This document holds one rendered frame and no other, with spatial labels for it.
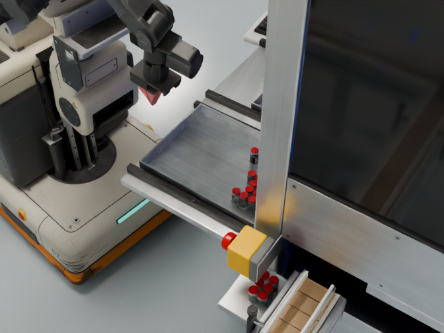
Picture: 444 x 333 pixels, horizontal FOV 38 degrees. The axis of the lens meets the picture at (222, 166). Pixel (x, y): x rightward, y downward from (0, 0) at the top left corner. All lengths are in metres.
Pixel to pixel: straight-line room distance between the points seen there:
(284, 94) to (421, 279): 0.42
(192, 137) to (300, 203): 0.56
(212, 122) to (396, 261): 0.74
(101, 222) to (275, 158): 1.24
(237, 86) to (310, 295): 0.73
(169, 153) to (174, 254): 0.93
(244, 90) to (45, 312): 1.15
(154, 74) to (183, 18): 2.25
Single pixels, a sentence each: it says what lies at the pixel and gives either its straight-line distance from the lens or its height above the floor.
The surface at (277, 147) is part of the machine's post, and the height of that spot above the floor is 1.27.
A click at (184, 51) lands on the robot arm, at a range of 1.33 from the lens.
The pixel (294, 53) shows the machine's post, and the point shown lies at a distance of 1.00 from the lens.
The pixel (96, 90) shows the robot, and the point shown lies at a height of 0.80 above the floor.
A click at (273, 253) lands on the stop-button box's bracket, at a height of 1.00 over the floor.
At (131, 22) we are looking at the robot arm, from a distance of 1.31.
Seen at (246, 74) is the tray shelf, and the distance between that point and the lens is 1.90.
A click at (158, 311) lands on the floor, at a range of 2.41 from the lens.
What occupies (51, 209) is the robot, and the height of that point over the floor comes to 0.28.
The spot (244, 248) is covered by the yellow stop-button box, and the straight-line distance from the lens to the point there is 1.30.
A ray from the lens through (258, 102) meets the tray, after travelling 1.78.
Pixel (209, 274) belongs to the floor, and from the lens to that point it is 2.48.
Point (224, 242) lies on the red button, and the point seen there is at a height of 1.01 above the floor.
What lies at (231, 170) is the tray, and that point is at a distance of 1.62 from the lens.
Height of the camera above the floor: 2.10
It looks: 48 degrees down
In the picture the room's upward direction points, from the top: straight up
